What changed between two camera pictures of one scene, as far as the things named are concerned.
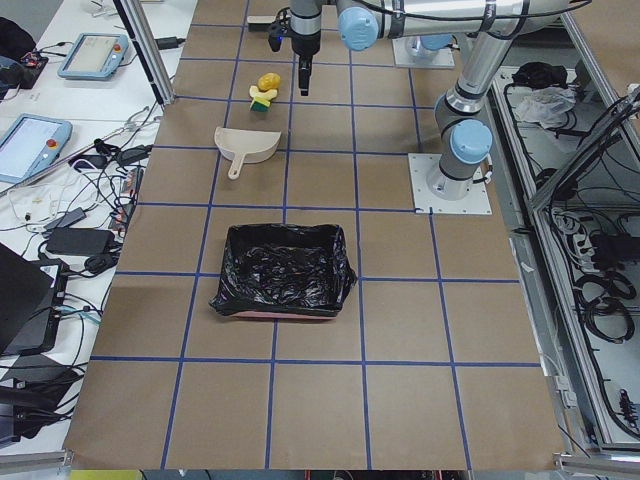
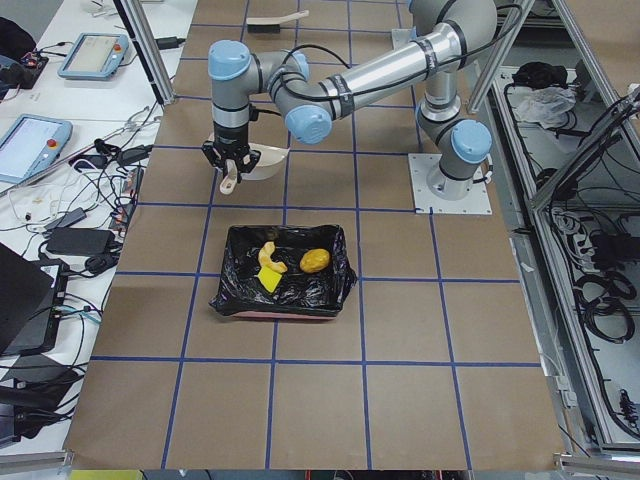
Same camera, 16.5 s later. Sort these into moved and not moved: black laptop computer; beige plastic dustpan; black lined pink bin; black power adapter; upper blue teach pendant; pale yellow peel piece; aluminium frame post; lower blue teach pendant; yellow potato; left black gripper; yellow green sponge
Moved: beige plastic dustpan; yellow potato; pale yellow peel piece; yellow green sponge; left black gripper
Not moved: black lined pink bin; upper blue teach pendant; lower blue teach pendant; black power adapter; aluminium frame post; black laptop computer
